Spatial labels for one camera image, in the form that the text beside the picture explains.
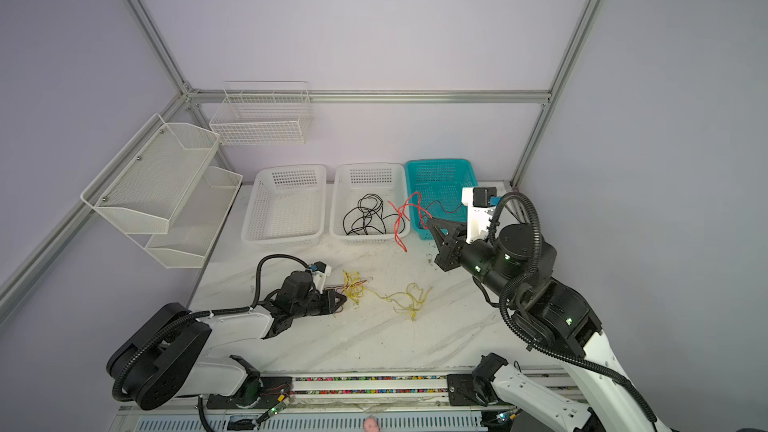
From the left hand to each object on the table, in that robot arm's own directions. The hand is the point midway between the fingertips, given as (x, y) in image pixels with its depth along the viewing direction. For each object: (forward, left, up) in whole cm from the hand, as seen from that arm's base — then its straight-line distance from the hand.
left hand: (343, 300), depth 88 cm
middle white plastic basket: (+47, +1, +4) cm, 47 cm away
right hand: (-2, -20, +42) cm, 47 cm away
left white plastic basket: (+39, +27, -2) cm, 47 cm away
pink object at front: (-30, -10, +1) cm, 32 cm away
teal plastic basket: (+47, -32, -1) cm, 57 cm away
